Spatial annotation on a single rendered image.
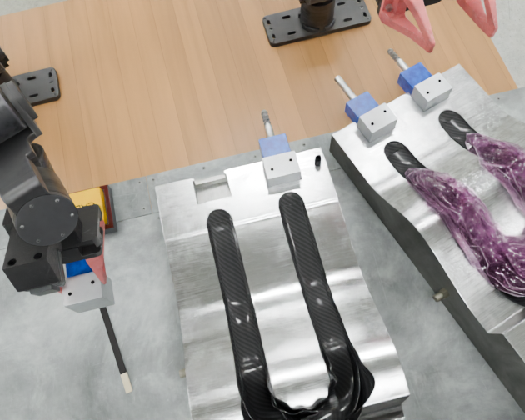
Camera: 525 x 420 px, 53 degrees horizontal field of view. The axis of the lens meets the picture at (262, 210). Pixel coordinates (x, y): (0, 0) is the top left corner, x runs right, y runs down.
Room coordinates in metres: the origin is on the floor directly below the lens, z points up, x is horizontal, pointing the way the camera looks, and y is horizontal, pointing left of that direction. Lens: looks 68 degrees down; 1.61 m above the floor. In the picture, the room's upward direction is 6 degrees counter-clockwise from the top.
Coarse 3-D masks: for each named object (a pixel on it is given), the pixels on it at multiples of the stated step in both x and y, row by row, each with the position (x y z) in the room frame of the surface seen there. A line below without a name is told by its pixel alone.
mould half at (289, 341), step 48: (192, 192) 0.33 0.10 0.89; (240, 192) 0.33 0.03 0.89; (336, 192) 0.31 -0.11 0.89; (192, 240) 0.26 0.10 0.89; (240, 240) 0.25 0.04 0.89; (336, 240) 0.24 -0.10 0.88; (192, 288) 0.19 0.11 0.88; (288, 288) 0.18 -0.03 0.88; (336, 288) 0.17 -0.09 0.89; (192, 336) 0.12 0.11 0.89; (288, 336) 0.11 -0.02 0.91; (384, 336) 0.09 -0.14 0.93; (192, 384) 0.06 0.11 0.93; (288, 384) 0.05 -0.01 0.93; (384, 384) 0.04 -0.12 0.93
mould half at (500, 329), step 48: (480, 96) 0.47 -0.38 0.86; (336, 144) 0.41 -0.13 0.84; (384, 144) 0.40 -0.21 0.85; (432, 144) 0.39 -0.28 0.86; (384, 192) 0.31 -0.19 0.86; (480, 192) 0.28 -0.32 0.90; (432, 240) 0.22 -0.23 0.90; (432, 288) 0.17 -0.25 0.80; (480, 288) 0.15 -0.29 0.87; (480, 336) 0.09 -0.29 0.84
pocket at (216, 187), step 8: (216, 176) 0.36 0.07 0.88; (224, 176) 0.36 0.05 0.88; (200, 184) 0.35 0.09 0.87; (208, 184) 0.36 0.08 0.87; (216, 184) 0.36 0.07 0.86; (224, 184) 0.35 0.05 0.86; (200, 192) 0.34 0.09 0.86; (208, 192) 0.34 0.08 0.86; (216, 192) 0.34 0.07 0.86; (224, 192) 0.34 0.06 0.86; (200, 200) 0.33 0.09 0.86; (208, 200) 0.33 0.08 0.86
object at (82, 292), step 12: (72, 264) 0.22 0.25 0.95; (84, 264) 0.22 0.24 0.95; (72, 276) 0.20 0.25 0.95; (84, 276) 0.20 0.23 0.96; (96, 276) 0.20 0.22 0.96; (72, 288) 0.18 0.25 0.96; (84, 288) 0.18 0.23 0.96; (96, 288) 0.18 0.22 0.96; (108, 288) 0.19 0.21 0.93; (72, 300) 0.17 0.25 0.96; (84, 300) 0.17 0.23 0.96; (96, 300) 0.17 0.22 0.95; (108, 300) 0.17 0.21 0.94
